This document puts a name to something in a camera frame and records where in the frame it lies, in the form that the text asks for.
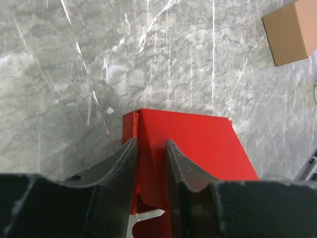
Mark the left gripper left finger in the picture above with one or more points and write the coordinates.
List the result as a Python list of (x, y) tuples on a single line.
[(94, 203)]

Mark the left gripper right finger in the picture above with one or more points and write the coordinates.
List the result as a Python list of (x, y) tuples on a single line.
[(202, 206)]

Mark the red paper box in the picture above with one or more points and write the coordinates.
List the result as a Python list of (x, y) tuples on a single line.
[(210, 142)]

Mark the brown cardboard box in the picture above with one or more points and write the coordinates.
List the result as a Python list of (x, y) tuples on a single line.
[(291, 31)]

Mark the aluminium frame rail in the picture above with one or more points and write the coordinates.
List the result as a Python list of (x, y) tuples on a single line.
[(309, 170)]

